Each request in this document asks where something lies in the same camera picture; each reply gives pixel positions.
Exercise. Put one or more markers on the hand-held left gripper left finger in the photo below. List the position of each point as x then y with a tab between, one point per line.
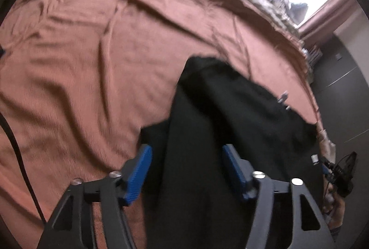
138	171

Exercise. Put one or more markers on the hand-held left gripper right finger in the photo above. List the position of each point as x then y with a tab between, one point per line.
235	168

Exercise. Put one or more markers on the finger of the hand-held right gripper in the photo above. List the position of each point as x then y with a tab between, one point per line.
325	171

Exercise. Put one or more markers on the black button shirt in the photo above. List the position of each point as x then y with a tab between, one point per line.
201	122

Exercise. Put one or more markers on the brown blanket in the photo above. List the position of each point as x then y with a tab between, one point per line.
86	78

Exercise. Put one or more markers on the white desktop rack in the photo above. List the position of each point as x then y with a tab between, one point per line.
312	55

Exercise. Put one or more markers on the pink curtain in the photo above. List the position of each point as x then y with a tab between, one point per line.
325	15

